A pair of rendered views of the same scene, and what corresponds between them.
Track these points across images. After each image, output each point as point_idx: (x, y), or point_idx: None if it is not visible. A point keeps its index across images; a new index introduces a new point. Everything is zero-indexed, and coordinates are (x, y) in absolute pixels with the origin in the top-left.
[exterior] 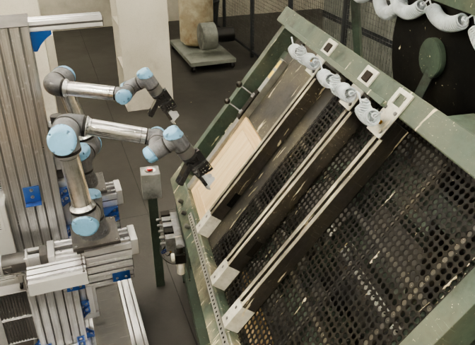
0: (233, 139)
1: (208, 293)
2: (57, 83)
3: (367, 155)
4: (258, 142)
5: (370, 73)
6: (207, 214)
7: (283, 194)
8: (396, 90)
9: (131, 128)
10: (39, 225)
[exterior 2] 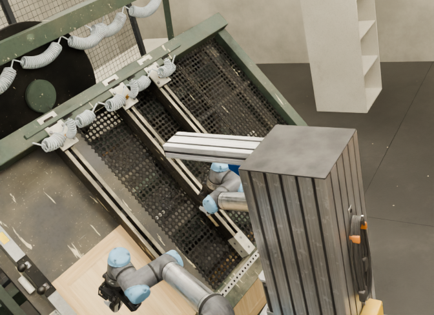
0: (80, 301)
1: (258, 259)
2: (222, 297)
3: (173, 95)
4: (105, 241)
5: (113, 80)
6: None
7: (187, 172)
8: (137, 65)
9: (234, 192)
10: None
